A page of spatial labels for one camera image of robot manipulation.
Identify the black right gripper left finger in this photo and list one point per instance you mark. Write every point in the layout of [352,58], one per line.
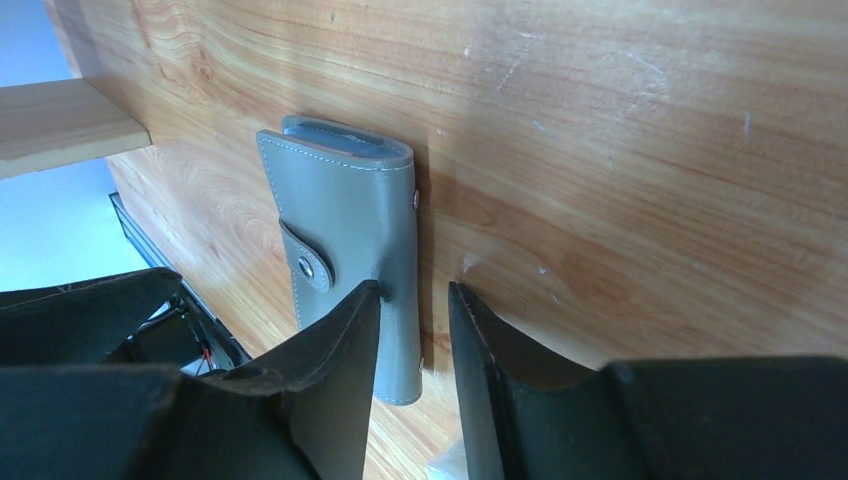
[299,411]

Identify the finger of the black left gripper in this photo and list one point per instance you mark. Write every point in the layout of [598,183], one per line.
[81,322]

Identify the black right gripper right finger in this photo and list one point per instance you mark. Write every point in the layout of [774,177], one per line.
[529,413]

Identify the grey leather card holder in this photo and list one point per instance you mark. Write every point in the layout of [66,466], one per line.
[347,210]

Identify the white sponge packet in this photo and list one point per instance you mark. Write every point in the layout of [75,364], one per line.
[451,464]

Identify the wooden shelf unit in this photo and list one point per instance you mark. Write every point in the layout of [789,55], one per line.
[53,124]

